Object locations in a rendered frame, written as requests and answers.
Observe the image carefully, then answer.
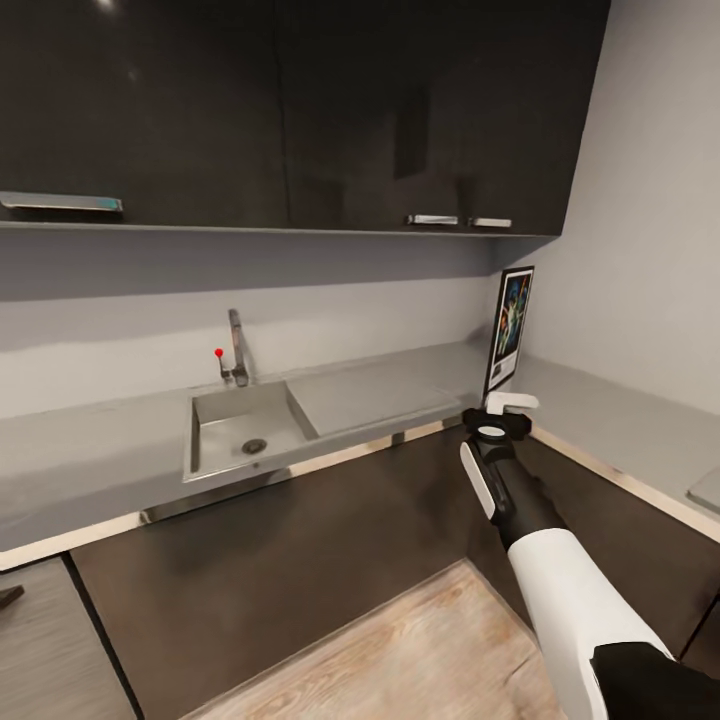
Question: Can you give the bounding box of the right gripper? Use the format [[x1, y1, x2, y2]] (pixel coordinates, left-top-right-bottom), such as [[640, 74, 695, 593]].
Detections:
[[462, 408, 532, 442]]

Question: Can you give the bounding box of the poster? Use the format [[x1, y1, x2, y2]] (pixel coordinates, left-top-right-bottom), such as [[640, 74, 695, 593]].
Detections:
[[483, 266, 535, 396]]

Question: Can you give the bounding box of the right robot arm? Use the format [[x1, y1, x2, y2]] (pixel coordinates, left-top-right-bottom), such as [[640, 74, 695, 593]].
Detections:
[[460, 391, 720, 720]]

